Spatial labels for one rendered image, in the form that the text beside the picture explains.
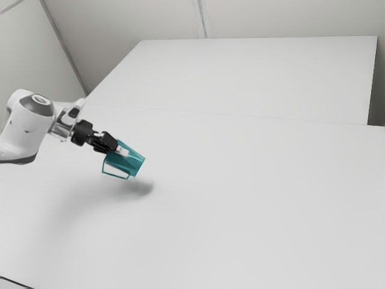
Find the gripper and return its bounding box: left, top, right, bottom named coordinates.
left=70, top=119, right=129, bottom=157

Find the teal faceted mug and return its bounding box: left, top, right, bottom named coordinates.
left=101, top=138, right=146, bottom=181

